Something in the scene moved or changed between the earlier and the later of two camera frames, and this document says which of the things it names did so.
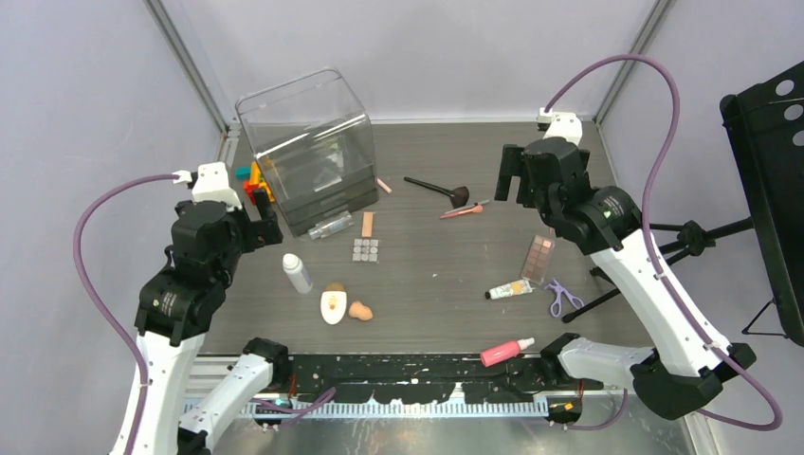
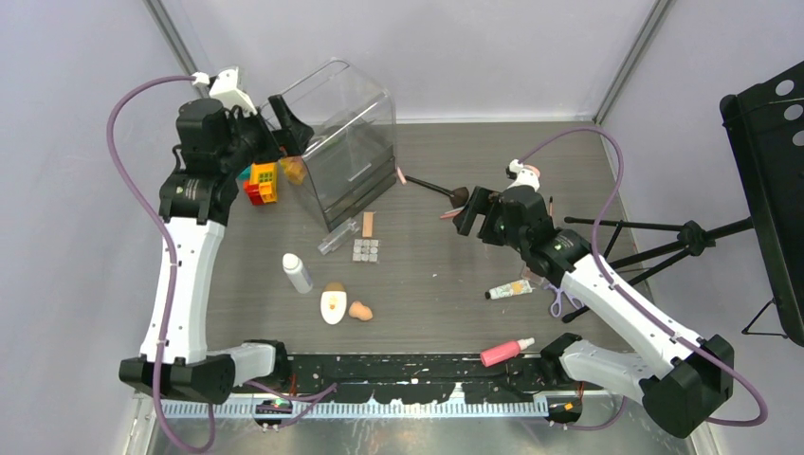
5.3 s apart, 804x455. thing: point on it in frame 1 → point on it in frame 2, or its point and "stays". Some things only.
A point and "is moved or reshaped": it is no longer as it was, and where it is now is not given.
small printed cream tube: (508, 289) stays
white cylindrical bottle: (298, 272) stays
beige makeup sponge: (359, 311) stays
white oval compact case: (334, 302) stays
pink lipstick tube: (383, 186) → (401, 175)
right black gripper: (513, 164) → (485, 202)
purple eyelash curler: (556, 306) stays
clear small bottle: (322, 229) → (328, 245)
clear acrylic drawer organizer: (317, 145) is moved or reshaped
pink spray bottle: (502, 353) stays
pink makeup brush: (478, 209) stays
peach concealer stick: (367, 226) stays
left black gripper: (261, 229) → (290, 139)
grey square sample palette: (366, 250) stays
